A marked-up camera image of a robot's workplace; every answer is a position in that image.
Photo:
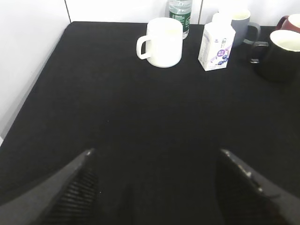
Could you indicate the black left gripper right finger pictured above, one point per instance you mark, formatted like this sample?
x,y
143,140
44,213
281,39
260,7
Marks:
x,y
244,200

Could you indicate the white ceramic mug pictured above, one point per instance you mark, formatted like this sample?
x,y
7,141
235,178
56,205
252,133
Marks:
x,y
162,44

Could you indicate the white blueberry yogurt carton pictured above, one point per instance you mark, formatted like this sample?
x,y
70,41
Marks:
x,y
217,41

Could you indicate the red ceramic mug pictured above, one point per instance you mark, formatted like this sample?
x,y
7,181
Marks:
x,y
289,22

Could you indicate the black ceramic mug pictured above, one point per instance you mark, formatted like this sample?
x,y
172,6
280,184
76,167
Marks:
x,y
277,60

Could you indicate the grey ceramic mug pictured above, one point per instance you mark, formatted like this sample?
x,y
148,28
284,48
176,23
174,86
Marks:
x,y
240,23

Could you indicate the clear water bottle green label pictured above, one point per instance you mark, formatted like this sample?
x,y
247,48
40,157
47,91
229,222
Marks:
x,y
180,10

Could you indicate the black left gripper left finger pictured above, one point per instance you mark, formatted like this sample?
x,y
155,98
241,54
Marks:
x,y
66,197

